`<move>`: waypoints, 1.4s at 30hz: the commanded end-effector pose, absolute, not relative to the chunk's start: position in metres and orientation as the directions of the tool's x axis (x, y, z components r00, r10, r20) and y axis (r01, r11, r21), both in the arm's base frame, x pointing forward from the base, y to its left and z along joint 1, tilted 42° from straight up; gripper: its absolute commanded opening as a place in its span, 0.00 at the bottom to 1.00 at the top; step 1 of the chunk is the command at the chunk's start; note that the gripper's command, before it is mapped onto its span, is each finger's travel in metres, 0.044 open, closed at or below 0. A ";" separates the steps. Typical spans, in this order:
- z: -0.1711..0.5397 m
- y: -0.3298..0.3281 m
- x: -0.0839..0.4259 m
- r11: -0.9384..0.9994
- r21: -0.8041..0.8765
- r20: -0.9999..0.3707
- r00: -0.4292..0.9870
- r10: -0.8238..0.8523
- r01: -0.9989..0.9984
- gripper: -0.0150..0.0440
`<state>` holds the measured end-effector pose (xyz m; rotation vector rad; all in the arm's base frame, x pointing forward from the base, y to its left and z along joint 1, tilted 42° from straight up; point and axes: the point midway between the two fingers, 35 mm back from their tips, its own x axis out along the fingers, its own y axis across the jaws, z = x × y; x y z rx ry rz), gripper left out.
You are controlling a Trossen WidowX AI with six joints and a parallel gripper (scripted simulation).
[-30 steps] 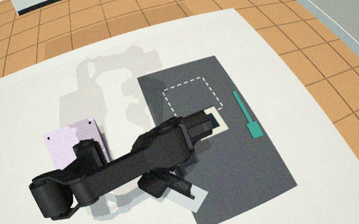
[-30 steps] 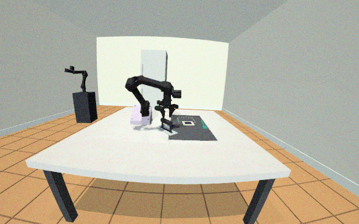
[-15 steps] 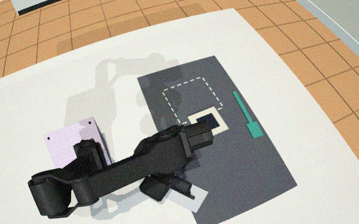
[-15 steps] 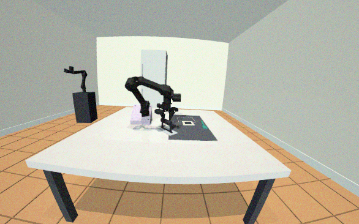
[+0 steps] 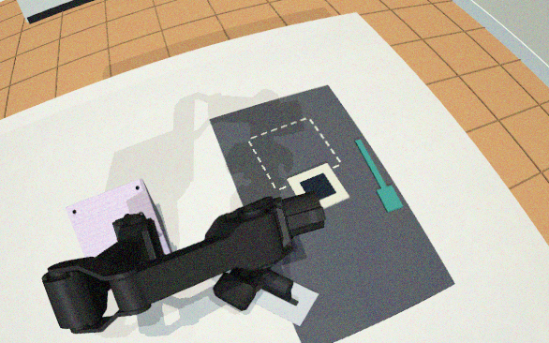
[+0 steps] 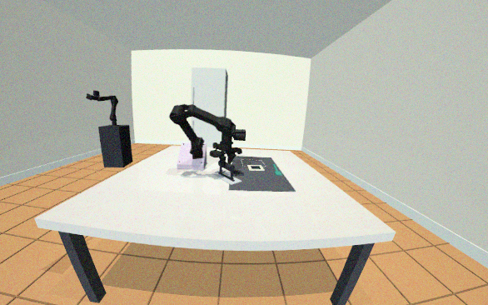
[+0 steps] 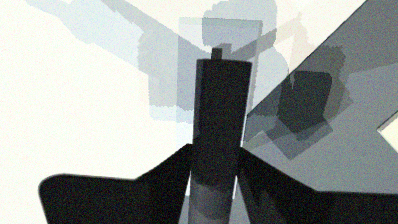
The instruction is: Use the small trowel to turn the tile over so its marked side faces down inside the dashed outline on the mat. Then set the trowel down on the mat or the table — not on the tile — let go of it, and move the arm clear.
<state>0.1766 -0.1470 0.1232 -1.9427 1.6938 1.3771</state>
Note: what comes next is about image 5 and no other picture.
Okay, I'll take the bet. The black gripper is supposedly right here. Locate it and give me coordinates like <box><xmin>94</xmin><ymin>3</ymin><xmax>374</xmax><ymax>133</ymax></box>
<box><xmin>213</xmin><ymin>266</ymin><xmax>272</xmax><ymax>311</ymax></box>

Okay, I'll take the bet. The teal small trowel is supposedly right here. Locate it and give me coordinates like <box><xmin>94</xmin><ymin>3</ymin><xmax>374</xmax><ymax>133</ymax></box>
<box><xmin>355</xmin><ymin>140</ymin><xmax>403</xmax><ymax>213</ymax></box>

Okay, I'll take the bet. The cream square tile with dark square centre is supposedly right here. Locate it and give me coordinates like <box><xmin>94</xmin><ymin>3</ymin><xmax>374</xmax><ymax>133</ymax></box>
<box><xmin>287</xmin><ymin>163</ymin><xmax>349</xmax><ymax>209</ymax></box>

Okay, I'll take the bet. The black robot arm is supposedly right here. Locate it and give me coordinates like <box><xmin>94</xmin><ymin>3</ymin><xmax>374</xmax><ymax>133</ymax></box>
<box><xmin>42</xmin><ymin>190</ymin><xmax>326</xmax><ymax>335</ymax></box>

